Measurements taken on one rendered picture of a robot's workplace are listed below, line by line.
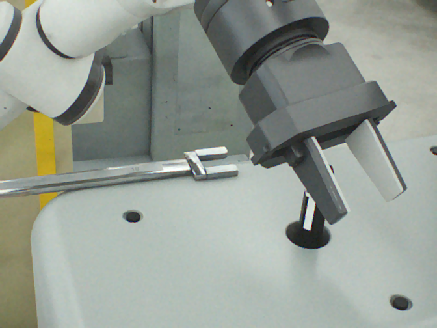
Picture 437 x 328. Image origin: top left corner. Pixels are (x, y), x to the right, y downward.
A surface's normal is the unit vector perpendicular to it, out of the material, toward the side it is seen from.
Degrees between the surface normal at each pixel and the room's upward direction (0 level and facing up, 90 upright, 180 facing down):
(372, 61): 0
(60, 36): 102
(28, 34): 52
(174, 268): 0
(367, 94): 30
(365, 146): 90
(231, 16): 67
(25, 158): 90
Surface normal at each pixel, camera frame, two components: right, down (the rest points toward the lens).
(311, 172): -0.83, 0.26
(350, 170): 0.07, -0.82
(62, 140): 0.33, 0.55
